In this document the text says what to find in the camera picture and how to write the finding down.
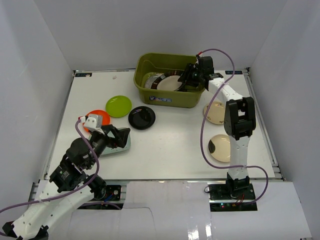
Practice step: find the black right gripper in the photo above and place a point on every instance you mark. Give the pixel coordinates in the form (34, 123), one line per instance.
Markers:
(190, 69)

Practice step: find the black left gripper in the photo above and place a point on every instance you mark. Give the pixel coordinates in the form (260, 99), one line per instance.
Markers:
(113, 136)

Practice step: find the black rimmed cream plate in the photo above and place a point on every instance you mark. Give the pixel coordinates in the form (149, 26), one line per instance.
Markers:
(168, 81)

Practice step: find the grey deer pattern plate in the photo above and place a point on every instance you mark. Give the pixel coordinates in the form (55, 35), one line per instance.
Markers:
(149, 82)

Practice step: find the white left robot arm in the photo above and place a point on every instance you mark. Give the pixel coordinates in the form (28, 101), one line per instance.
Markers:
(69, 186)

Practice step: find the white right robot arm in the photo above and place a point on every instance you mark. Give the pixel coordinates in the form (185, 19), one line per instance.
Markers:
(239, 117)

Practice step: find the olive green plastic bin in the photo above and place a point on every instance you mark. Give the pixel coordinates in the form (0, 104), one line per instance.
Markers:
(162, 63)

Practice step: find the orange plate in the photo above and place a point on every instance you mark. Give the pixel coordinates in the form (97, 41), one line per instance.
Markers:
(105, 117)

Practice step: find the lime green plate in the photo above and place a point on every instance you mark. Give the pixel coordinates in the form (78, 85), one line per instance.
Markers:
(118, 106)

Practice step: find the small black plate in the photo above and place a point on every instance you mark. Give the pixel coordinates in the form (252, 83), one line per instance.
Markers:
(141, 117)

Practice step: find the right corner label sticker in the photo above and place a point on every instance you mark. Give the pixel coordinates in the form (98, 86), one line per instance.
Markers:
(236, 72)

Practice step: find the corner label sticker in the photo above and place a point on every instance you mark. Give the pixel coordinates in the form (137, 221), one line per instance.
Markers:
(83, 74)
(236, 72)

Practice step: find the cream floral plate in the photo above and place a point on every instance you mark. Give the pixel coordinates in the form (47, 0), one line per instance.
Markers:
(216, 113)

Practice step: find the left corner label sticker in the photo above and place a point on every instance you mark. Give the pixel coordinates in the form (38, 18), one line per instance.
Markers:
(83, 74)

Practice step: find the cream plate with black mark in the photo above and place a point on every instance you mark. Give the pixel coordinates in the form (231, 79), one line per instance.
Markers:
(220, 148)

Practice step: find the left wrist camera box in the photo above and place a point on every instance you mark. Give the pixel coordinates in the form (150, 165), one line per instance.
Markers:
(92, 122)

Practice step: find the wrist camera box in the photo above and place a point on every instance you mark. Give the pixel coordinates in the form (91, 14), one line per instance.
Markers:
(199, 58)
(92, 122)

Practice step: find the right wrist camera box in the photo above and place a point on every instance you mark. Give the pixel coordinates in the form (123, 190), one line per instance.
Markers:
(199, 58)

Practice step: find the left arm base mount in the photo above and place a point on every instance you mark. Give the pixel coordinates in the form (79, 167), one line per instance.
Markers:
(110, 193)

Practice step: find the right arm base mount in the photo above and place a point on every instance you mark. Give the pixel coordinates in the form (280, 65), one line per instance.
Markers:
(222, 200)

